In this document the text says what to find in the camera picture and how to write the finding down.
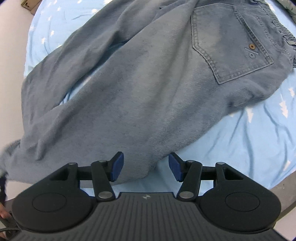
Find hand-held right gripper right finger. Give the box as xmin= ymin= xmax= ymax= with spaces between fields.
xmin=168 ymin=152 xmax=244 ymax=202

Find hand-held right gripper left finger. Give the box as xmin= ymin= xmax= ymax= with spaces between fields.
xmin=50 ymin=151 xmax=125 ymax=202

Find blue denim pants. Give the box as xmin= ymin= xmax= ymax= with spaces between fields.
xmin=0 ymin=0 xmax=296 ymax=186

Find person's left hand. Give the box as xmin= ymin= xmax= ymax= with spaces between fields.
xmin=0 ymin=204 xmax=12 ymax=220

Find wooden nightstand with drawers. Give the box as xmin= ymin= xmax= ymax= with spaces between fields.
xmin=21 ymin=0 xmax=42 ymax=15

